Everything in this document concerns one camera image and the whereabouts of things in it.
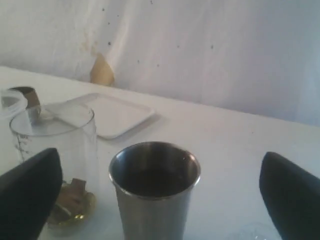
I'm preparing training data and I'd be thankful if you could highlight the clear measuring cup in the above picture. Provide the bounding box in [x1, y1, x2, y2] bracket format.
[9, 102, 99, 240]

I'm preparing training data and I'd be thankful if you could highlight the stainless steel cup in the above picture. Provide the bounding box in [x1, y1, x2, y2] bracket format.
[108, 141, 201, 240]

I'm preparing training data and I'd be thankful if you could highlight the brown wooden cup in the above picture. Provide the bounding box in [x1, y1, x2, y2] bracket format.
[9, 86, 41, 121]

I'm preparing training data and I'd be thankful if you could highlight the translucent plastic tub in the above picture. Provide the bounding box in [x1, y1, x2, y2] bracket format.
[0, 89, 28, 119]

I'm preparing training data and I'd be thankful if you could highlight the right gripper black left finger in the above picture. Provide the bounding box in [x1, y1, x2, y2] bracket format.
[0, 148, 63, 240]

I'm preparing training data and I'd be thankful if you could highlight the brown object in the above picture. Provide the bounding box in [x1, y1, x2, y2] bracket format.
[47, 178, 97, 228]

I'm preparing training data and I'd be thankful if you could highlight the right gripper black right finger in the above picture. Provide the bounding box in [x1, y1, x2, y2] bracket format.
[259, 151, 320, 240]

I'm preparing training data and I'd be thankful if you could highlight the white rectangular tray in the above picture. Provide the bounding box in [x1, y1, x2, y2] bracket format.
[66, 93, 156, 140]

